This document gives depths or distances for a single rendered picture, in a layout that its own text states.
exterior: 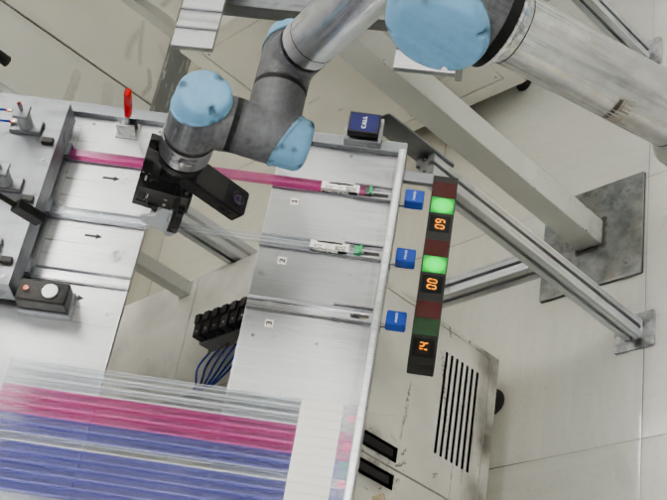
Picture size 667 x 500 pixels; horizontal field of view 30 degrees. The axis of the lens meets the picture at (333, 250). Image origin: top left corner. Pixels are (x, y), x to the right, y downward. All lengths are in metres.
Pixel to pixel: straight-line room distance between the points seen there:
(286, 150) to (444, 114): 0.73
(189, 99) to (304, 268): 0.39
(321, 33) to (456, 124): 0.75
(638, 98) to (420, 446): 1.05
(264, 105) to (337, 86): 1.45
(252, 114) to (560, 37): 0.45
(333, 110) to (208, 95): 1.58
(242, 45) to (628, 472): 1.39
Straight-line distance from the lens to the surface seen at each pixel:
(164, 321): 2.50
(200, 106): 1.63
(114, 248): 1.94
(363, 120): 1.99
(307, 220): 1.94
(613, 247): 2.64
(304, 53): 1.68
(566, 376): 2.56
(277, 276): 1.88
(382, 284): 1.85
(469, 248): 2.93
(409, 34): 1.38
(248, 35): 3.03
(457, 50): 1.38
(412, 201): 1.95
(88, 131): 2.07
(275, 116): 1.67
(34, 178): 1.96
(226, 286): 2.39
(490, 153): 2.42
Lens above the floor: 1.83
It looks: 34 degrees down
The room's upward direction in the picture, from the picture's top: 55 degrees counter-clockwise
